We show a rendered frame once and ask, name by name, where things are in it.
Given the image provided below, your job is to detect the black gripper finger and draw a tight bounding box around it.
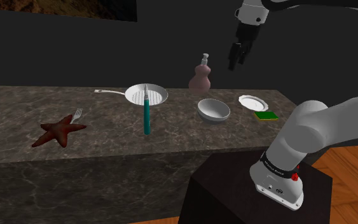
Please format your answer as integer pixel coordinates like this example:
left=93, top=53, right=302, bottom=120
left=237, top=41, right=254, bottom=66
left=228, top=42, right=242, bottom=71

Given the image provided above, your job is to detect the pink soap dispenser bottle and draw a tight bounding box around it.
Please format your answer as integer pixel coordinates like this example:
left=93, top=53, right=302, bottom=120
left=188, top=53, right=211, bottom=94

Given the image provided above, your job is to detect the red starfish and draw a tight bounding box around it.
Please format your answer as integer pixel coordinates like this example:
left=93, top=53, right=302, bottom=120
left=31, top=114, right=88, bottom=148

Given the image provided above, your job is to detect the dark robot stand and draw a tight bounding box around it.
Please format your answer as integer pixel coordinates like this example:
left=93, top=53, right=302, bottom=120
left=177, top=150, right=333, bottom=224

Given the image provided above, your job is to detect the white grill pan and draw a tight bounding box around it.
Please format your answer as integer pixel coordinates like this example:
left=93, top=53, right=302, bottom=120
left=93, top=83, right=169, bottom=107

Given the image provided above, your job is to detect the white bowl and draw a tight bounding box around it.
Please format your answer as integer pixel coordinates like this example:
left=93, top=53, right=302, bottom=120
left=197, top=98, right=231, bottom=124

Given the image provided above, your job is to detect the green and yellow sponge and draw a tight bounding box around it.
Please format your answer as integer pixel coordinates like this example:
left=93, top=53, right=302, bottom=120
left=253, top=111, right=280, bottom=122

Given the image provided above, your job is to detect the brown wall picture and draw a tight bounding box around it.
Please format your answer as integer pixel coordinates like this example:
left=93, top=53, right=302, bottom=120
left=0, top=0, right=138, bottom=23

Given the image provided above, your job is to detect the white plate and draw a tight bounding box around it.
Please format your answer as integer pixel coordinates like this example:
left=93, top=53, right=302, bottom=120
left=238, top=94, right=269, bottom=111

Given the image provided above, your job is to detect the silver fork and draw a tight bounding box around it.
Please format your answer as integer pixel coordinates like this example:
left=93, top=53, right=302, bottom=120
left=70, top=108, right=84, bottom=124

